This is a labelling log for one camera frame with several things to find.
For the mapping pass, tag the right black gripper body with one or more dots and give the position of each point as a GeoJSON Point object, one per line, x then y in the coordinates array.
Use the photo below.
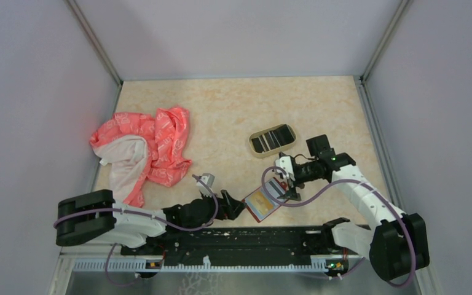
{"type": "Point", "coordinates": [303, 173]}

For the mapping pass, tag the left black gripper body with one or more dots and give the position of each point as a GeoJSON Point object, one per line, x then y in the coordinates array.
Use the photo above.
{"type": "Point", "coordinates": [220, 211]}

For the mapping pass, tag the red card holder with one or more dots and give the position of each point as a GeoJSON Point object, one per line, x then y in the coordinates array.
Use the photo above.
{"type": "Point", "coordinates": [263, 191]}

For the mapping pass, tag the gold credit card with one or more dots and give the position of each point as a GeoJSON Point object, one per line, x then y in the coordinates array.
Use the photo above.
{"type": "Point", "coordinates": [260, 205]}

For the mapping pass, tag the white striped credit card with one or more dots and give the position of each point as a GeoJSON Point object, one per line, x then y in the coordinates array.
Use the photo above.
{"type": "Point", "coordinates": [275, 189]}

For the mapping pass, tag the beige oval tray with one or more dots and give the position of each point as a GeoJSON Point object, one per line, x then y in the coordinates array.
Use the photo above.
{"type": "Point", "coordinates": [284, 136]}

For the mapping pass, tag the black credit card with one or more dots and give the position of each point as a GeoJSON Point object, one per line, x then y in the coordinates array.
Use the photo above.
{"type": "Point", "coordinates": [257, 145]}
{"type": "Point", "coordinates": [270, 140]}

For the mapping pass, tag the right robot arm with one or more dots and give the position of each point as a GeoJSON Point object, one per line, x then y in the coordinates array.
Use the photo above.
{"type": "Point", "coordinates": [394, 242]}

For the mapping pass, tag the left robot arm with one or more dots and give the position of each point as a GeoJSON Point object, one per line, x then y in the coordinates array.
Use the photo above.
{"type": "Point", "coordinates": [96, 216]}

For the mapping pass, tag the pink white cloth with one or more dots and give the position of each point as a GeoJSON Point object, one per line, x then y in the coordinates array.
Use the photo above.
{"type": "Point", "coordinates": [143, 147]}

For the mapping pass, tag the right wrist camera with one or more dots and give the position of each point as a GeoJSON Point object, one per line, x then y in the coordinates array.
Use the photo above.
{"type": "Point", "coordinates": [284, 167]}

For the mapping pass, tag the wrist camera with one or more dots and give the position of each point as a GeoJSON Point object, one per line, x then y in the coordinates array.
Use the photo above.
{"type": "Point", "coordinates": [208, 179]}
{"type": "Point", "coordinates": [284, 167]}

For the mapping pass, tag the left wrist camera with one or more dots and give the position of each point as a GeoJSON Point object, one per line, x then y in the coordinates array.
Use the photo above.
{"type": "Point", "coordinates": [208, 179]}

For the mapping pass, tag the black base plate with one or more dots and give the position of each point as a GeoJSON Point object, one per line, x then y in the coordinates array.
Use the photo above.
{"type": "Point", "coordinates": [242, 247]}

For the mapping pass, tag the aluminium frame rail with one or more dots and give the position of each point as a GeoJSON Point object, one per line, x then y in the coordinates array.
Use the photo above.
{"type": "Point", "coordinates": [147, 264]}

